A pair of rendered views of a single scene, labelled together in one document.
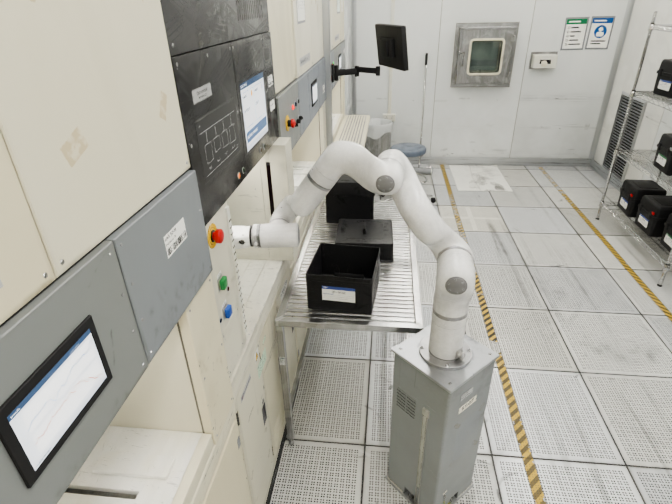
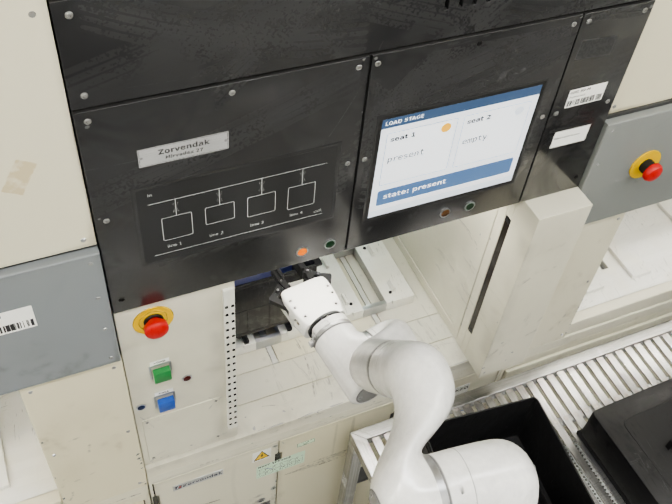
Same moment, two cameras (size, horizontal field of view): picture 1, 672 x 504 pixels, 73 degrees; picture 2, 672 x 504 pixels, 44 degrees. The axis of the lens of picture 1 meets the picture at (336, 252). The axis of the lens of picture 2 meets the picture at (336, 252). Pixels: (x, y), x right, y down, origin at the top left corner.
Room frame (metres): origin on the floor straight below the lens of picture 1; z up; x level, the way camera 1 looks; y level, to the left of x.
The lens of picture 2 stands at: (0.88, -0.47, 2.46)
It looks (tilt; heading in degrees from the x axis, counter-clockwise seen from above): 49 degrees down; 55
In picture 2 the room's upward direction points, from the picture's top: 7 degrees clockwise
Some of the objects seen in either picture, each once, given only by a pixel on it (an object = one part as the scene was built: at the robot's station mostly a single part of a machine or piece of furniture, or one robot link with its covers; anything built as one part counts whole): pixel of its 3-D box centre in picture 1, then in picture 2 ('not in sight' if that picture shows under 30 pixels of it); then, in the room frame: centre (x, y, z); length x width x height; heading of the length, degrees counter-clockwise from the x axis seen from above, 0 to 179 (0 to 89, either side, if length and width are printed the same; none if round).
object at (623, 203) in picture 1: (640, 198); not in sight; (3.71, -2.70, 0.31); 0.30 x 0.28 x 0.26; 171
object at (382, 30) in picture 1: (369, 54); not in sight; (3.39, -0.27, 1.57); 0.53 x 0.40 x 0.36; 83
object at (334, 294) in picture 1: (344, 277); (498, 486); (1.67, -0.04, 0.85); 0.28 x 0.28 x 0.17; 78
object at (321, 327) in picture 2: (256, 236); (329, 332); (1.41, 0.27, 1.19); 0.09 x 0.03 x 0.08; 0
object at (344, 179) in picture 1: (350, 194); not in sight; (2.53, -0.10, 0.89); 0.29 x 0.29 x 0.25; 85
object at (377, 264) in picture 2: not in sight; (357, 277); (1.68, 0.56, 0.89); 0.22 x 0.21 x 0.04; 83
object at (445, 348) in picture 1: (447, 331); not in sight; (1.28, -0.39, 0.85); 0.19 x 0.19 x 0.18
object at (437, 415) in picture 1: (436, 423); not in sight; (1.28, -0.39, 0.38); 0.28 x 0.28 x 0.76; 38
